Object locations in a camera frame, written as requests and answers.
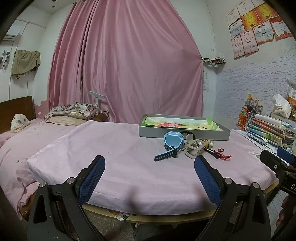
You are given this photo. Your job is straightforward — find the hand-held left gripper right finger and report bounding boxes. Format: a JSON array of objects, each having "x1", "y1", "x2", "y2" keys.
[{"x1": 194, "y1": 155, "x2": 272, "y2": 241}]

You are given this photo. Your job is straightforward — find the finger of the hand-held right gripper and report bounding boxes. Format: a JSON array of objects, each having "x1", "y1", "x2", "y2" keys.
[
  {"x1": 260, "y1": 150, "x2": 292, "y2": 173},
  {"x1": 276, "y1": 148, "x2": 296, "y2": 165}
]

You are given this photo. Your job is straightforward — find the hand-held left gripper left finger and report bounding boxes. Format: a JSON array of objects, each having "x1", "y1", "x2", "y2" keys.
[{"x1": 27, "y1": 155, "x2": 107, "y2": 241}]

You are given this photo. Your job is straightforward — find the brown hair tie with beads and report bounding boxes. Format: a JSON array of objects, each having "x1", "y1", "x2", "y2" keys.
[{"x1": 201, "y1": 138, "x2": 215, "y2": 150}]

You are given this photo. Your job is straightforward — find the blue smartwatch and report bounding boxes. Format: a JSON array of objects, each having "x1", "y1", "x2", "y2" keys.
[{"x1": 154, "y1": 131, "x2": 185, "y2": 162}]

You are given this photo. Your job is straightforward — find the grey box with colourful lining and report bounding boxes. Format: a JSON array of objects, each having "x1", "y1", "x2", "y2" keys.
[{"x1": 138, "y1": 113, "x2": 231, "y2": 141}]

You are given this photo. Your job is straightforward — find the person's right hand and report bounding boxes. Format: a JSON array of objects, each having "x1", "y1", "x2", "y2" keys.
[{"x1": 276, "y1": 197, "x2": 290, "y2": 227}]

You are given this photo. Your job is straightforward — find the stack of books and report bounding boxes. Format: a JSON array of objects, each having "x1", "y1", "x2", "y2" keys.
[{"x1": 245, "y1": 113, "x2": 296, "y2": 153}]

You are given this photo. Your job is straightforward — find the beige wristwatch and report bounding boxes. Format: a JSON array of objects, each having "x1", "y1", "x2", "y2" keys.
[{"x1": 183, "y1": 134, "x2": 206, "y2": 159}]

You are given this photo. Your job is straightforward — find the pink blanket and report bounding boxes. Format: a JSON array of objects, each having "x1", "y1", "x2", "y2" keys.
[{"x1": 27, "y1": 120, "x2": 279, "y2": 215}]

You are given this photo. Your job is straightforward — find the white tissue pack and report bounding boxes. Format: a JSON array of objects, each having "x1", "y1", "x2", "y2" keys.
[{"x1": 270, "y1": 94, "x2": 292, "y2": 120}]

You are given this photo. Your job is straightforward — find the snack bag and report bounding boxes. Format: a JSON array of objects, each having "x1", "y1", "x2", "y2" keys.
[{"x1": 286, "y1": 80, "x2": 296, "y2": 117}]

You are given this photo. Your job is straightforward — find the beige pillow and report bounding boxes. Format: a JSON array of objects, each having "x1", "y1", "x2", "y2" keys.
[{"x1": 46, "y1": 115, "x2": 88, "y2": 127}]

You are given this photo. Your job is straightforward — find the floral pillow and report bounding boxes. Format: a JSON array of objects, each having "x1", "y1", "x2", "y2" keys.
[{"x1": 45, "y1": 103, "x2": 109, "y2": 121}]

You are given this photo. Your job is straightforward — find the pink bed sheet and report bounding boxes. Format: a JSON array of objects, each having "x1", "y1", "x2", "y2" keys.
[{"x1": 0, "y1": 118, "x2": 77, "y2": 219}]

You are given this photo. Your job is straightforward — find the white plush pillow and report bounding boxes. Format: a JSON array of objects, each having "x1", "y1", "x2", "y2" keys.
[{"x1": 10, "y1": 113, "x2": 30, "y2": 133}]

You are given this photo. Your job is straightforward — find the wooden headboard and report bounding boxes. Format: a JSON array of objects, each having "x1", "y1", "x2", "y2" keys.
[{"x1": 0, "y1": 96, "x2": 36, "y2": 134}]

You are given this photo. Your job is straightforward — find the pink curtain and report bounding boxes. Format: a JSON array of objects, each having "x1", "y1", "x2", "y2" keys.
[{"x1": 47, "y1": 0, "x2": 204, "y2": 123}]

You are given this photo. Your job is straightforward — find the green hanging cloth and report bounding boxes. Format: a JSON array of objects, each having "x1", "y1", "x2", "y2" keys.
[{"x1": 11, "y1": 50, "x2": 41, "y2": 80}]

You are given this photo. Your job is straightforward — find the white air conditioner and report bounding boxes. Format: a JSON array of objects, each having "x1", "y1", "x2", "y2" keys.
[{"x1": 2, "y1": 34, "x2": 20, "y2": 42}]

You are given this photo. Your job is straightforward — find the red and black cord bracelet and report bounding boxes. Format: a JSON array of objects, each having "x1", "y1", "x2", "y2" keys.
[{"x1": 203, "y1": 147, "x2": 232, "y2": 161}]

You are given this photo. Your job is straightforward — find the small wall calendar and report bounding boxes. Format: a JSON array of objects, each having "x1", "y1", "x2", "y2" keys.
[{"x1": 202, "y1": 71, "x2": 210, "y2": 91}]

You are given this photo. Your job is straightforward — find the wire wall rack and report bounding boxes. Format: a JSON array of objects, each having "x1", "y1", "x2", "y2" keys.
[{"x1": 202, "y1": 56, "x2": 226, "y2": 67}]

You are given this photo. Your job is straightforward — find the group of wall certificates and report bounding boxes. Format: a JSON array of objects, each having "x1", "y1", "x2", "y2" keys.
[{"x1": 226, "y1": 0, "x2": 294, "y2": 59}]

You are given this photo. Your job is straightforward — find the white wall bracket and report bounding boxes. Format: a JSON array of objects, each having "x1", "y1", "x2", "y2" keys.
[{"x1": 1, "y1": 50, "x2": 11, "y2": 70}]

